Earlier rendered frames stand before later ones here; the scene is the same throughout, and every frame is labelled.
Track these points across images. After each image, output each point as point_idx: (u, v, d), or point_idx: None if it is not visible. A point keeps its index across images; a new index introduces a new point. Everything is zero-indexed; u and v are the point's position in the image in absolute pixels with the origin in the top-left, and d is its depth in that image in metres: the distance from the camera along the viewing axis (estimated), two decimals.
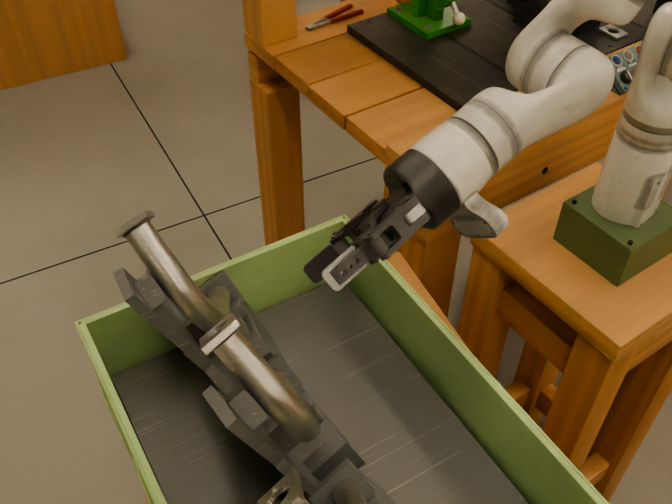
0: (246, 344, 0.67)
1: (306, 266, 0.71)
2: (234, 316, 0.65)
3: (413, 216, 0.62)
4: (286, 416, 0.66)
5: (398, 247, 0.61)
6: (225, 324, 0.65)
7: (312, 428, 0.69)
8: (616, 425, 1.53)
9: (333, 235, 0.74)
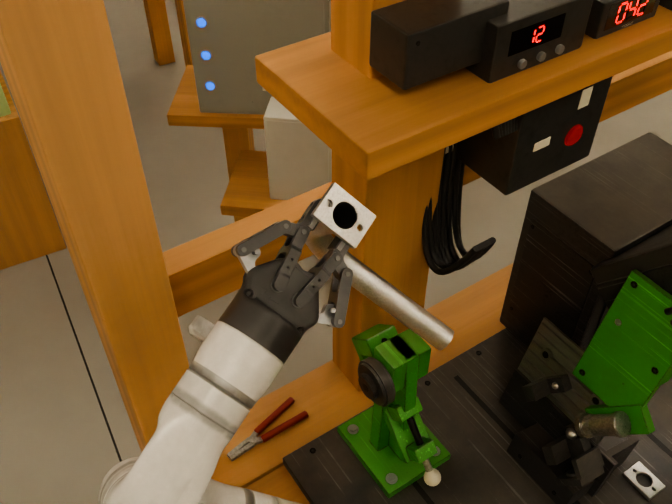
0: None
1: None
2: (328, 226, 0.69)
3: (245, 240, 0.69)
4: None
5: (266, 227, 0.71)
6: (331, 216, 0.69)
7: None
8: None
9: (344, 271, 0.71)
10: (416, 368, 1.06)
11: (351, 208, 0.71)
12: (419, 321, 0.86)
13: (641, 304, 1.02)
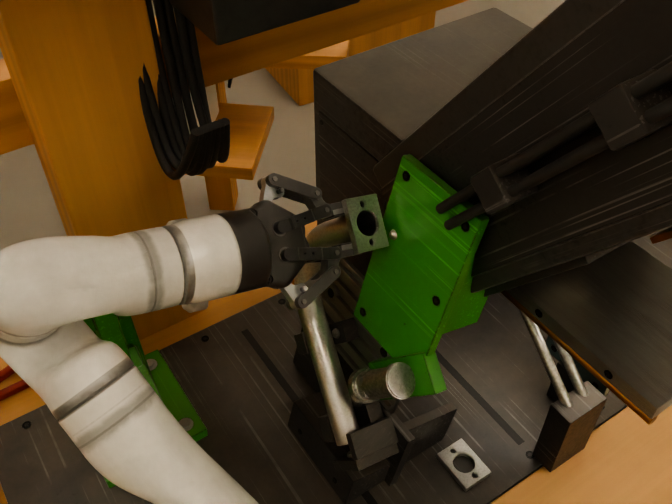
0: (344, 239, 0.74)
1: None
2: (350, 218, 0.71)
3: (277, 178, 0.70)
4: None
5: None
6: (357, 213, 0.71)
7: None
8: None
9: (335, 267, 0.71)
10: None
11: (373, 226, 0.73)
12: (340, 401, 0.81)
13: (415, 204, 0.70)
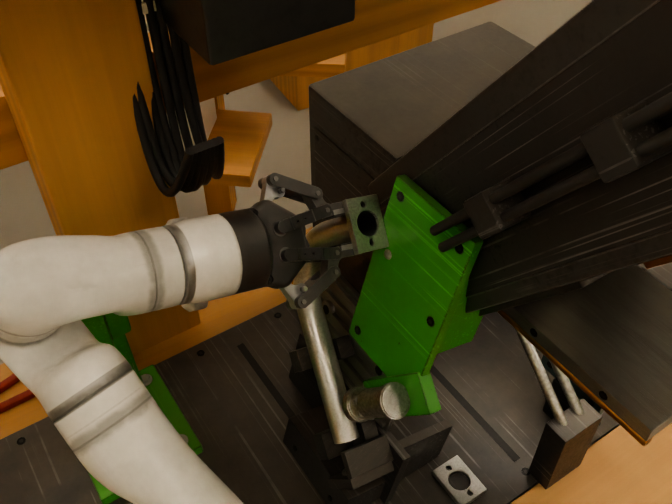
0: (344, 239, 0.74)
1: None
2: (350, 218, 0.71)
3: (278, 178, 0.70)
4: None
5: None
6: (357, 213, 0.71)
7: None
8: None
9: (335, 267, 0.71)
10: (101, 321, 0.74)
11: (373, 226, 0.73)
12: (338, 400, 0.81)
13: (410, 224, 0.70)
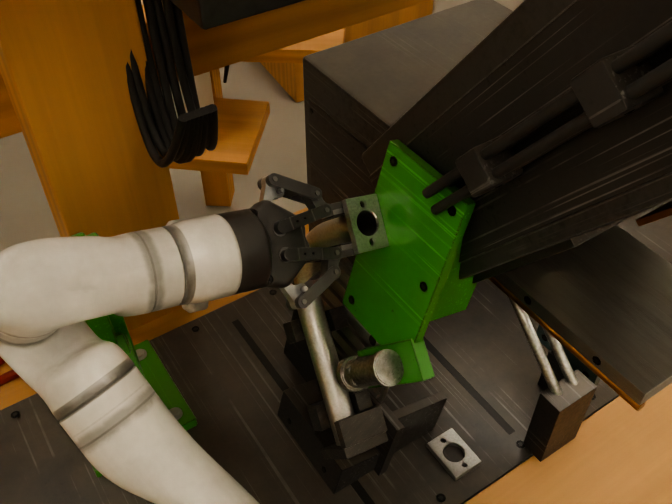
0: (344, 239, 0.74)
1: None
2: (350, 218, 0.71)
3: (277, 178, 0.70)
4: None
5: None
6: (357, 213, 0.71)
7: None
8: None
9: (335, 267, 0.71)
10: None
11: (373, 226, 0.73)
12: (340, 401, 0.81)
13: (403, 189, 0.70)
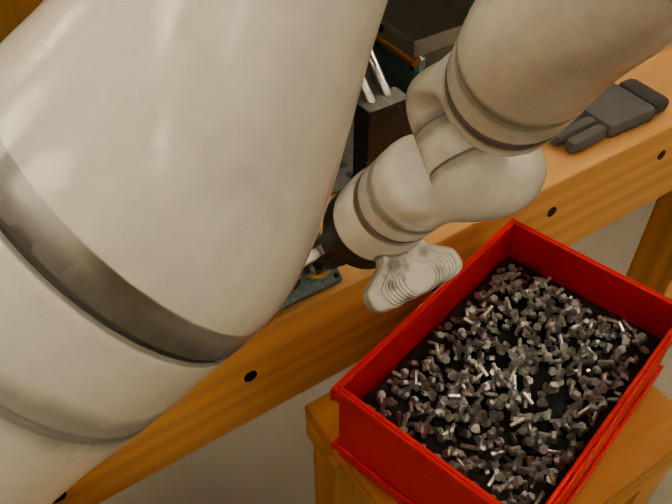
0: None
1: None
2: None
3: None
4: None
5: (309, 275, 0.69)
6: None
7: None
8: None
9: None
10: None
11: None
12: None
13: None
